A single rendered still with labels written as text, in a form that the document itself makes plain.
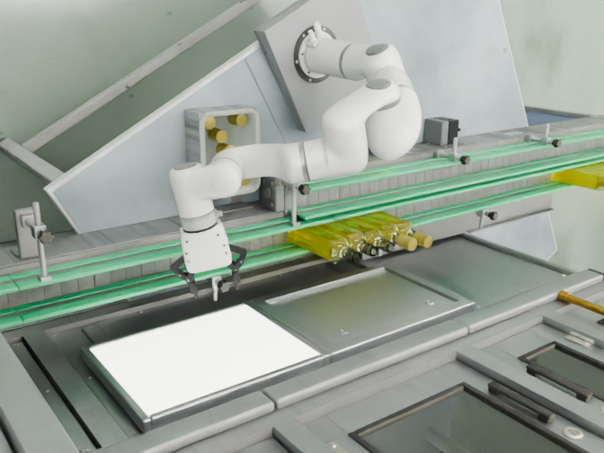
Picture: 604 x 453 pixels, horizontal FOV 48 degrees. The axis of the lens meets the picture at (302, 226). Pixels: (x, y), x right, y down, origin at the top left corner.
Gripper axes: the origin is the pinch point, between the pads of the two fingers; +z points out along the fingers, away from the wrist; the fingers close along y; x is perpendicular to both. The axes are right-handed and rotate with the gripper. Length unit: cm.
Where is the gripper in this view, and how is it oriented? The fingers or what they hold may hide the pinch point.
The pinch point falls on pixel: (216, 287)
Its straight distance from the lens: 153.2
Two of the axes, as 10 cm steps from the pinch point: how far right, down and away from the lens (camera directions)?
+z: 1.8, 9.1, 3.7
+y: -9.7, 2.2, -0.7
